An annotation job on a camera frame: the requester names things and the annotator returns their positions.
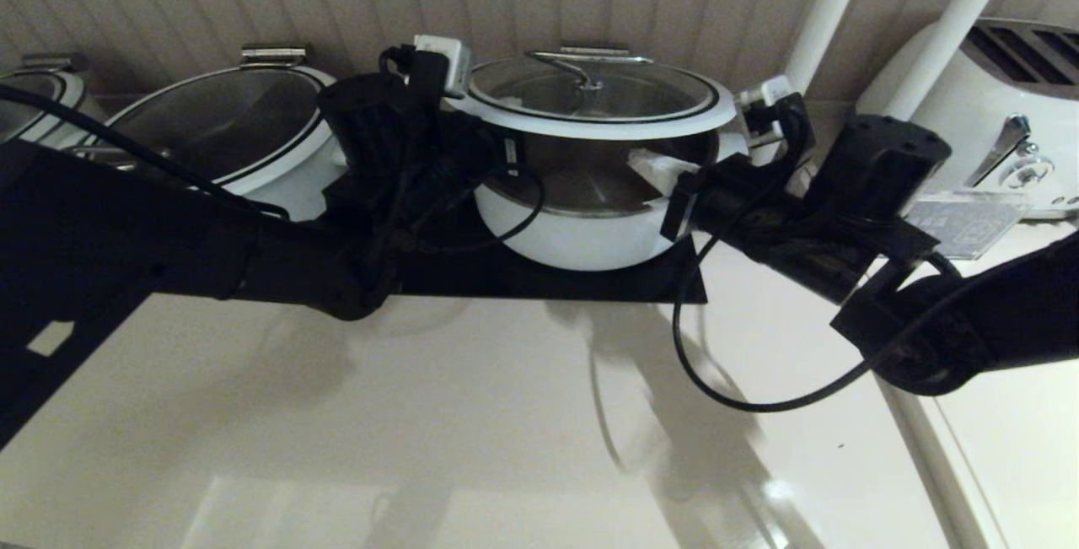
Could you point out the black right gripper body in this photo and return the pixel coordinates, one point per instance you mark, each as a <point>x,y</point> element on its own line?
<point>750,212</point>

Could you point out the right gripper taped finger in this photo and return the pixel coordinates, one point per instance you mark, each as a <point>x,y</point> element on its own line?
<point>674,182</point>
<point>662,159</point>

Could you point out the white retro toaster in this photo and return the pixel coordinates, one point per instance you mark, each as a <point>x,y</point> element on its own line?
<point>1045,110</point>

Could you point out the large black induction cooktop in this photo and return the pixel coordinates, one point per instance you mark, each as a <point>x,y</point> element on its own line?
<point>548,283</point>

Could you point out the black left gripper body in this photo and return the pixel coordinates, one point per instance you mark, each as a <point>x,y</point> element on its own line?
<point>459,178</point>

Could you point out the clear acrylic sign holder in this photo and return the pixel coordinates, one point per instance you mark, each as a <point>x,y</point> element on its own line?
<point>969,224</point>

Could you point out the white support pole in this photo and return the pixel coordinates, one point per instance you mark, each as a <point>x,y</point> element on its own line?
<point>952,26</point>
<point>830,1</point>

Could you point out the white pot steel interior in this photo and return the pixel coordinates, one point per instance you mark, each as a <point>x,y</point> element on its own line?
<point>282,191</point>
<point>95,110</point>
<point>573,245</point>

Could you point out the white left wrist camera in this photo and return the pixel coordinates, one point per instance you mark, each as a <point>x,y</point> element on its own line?
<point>447,60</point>

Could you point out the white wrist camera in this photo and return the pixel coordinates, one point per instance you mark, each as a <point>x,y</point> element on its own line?
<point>763,94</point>
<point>447,60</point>

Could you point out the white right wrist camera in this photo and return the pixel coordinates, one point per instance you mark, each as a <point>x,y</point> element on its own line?
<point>763,94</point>

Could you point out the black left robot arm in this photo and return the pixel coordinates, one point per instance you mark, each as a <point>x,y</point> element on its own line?
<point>126,228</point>

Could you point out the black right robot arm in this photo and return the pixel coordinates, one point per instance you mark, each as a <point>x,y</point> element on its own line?
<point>1011,313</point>

